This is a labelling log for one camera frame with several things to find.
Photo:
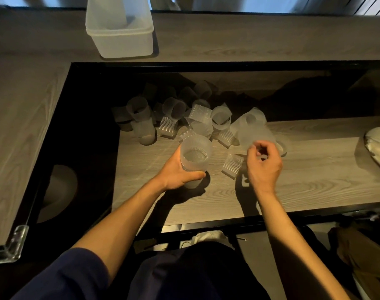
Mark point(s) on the white translucent plastic container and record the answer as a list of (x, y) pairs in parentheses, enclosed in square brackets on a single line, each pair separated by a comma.
[(119, 34)]

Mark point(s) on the person's right hand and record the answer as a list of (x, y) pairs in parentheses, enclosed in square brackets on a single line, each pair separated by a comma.
[(265, 171)]

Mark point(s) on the white shoe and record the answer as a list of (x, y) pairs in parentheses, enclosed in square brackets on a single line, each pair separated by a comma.
[(208, 237)]

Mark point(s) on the white crumpled cloth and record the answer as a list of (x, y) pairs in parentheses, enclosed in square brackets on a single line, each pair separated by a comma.
[(379, 145)]

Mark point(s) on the person's left forearm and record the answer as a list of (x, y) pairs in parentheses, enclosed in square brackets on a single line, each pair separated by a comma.
[(124, 221)]

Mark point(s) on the grey rounded object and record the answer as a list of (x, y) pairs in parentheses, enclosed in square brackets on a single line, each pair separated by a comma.
[(59, 190)]

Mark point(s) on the navy blue garment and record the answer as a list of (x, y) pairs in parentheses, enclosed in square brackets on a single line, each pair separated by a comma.
[(193, 274)]

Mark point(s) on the brown bag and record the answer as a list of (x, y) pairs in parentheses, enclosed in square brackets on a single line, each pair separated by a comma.
[(364, 259)]

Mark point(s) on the clear plastic corner guard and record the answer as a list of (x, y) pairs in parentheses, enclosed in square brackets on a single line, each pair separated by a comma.
[(12, 246)]

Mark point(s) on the person's left thumb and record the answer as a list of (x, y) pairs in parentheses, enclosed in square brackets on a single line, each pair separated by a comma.
[(194, 175)]

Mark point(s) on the person's right thumb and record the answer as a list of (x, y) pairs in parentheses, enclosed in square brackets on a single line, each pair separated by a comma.
[(250, 156)]

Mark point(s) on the ribbed frosted plastic cup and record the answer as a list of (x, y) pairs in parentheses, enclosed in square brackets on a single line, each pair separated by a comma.
[(196, 153)]

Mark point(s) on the person's left hand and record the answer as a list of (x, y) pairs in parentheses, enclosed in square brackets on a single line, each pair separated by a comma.
[(171, 174)]

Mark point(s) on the person's right forearm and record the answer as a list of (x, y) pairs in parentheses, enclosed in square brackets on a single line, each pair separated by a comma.
[(290, 240)]

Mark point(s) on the smooth frosted plastic cup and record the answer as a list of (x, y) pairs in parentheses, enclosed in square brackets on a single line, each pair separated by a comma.
[(255, 134)]

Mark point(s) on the pile of frosted plastic cups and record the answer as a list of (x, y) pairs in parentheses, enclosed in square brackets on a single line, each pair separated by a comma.
[(174, 110)]

